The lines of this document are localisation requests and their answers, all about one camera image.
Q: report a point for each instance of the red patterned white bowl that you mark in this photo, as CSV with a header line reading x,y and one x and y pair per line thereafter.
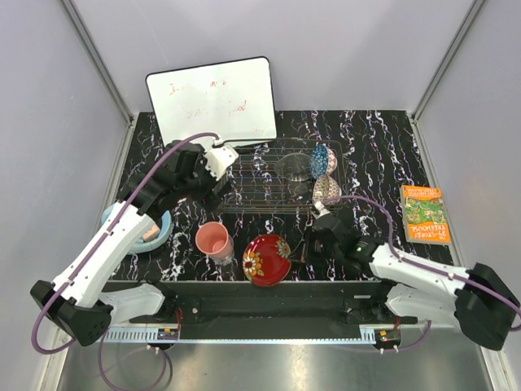
x,y
325,188

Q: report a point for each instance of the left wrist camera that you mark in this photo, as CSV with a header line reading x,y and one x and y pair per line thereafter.
x,y
219,159

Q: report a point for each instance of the whiteboard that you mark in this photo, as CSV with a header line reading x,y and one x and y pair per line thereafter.
x,y
232,99

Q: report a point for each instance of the red floral plate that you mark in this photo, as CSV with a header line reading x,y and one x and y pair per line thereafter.
x,y
266,260

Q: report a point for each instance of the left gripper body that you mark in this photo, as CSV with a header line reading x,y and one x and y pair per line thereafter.
x,y
201,183

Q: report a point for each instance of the wire dish rack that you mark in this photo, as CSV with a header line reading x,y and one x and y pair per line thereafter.
x,y
258,189

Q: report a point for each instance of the blue patterned bowl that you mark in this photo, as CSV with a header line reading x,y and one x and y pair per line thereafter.
x,y
324,161

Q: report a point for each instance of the pink dice cube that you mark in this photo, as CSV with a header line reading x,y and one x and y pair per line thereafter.
x,y
152,234

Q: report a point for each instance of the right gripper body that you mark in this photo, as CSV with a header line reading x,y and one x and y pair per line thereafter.
x,y
320,252

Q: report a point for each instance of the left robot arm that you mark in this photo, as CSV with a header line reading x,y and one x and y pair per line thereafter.
x,y
75,301

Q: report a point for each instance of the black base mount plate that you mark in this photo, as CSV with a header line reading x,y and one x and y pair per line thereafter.
x,y
287,310

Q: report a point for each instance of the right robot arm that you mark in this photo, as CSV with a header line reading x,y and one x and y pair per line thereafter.
x,y
476,301

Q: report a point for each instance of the orange green book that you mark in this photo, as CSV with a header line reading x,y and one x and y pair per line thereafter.
x,y
424,215

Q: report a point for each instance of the light blue headphones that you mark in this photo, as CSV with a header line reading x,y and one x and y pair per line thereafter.
x,y
165,224

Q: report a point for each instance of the pink tumbler cup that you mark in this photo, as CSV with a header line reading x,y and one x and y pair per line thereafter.
x,y
214,240

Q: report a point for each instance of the clear glass plate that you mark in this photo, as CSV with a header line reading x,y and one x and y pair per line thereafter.
x,y
296,167

